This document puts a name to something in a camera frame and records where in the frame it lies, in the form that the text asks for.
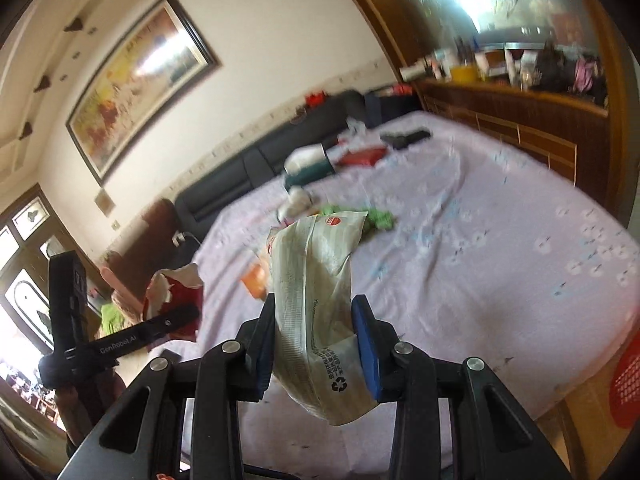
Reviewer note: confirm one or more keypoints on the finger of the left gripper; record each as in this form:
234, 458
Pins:
136, 337

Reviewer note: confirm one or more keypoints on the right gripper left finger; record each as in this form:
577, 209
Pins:
180, 420

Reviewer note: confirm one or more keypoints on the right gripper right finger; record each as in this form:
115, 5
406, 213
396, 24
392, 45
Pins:
492, 436

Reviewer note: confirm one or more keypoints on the red torn carton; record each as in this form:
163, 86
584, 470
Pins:
170, 289

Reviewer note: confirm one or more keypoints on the orange carton box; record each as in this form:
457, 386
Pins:
257, 278

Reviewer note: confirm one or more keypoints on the white red printed bag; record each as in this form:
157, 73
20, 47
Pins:
316, 356

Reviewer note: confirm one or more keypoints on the green towel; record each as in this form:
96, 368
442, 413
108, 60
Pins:
376, 220

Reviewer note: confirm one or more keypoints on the person left hand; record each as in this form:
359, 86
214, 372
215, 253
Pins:
128, 305

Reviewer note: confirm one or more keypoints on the brown wooden chair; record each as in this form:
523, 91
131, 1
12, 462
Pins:
144, 247

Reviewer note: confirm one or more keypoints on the red plastic waste basket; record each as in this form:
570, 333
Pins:
624, 391

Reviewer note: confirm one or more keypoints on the black leather sofa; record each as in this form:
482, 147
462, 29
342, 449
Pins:
198, 205

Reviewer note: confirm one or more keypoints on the crumpled white cloth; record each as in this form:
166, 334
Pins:
299, 203

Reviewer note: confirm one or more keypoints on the framed landscape painting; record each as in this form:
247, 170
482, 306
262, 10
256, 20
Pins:
162, 55

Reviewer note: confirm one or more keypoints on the green tissue box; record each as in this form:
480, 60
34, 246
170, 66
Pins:
306, 165

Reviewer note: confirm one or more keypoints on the red flat pouch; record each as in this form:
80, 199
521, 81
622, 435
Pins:
363, 157

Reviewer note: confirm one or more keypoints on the black toy pistol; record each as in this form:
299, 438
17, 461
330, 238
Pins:
400, 141

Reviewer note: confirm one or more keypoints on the dark shopping bag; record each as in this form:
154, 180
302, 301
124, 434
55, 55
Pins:
382, 109

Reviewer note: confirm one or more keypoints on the yellow tub on cabinet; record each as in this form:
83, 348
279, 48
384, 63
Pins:
464, 73

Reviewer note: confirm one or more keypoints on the wooden sideboard cabinet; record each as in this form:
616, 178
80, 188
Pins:
582, 142

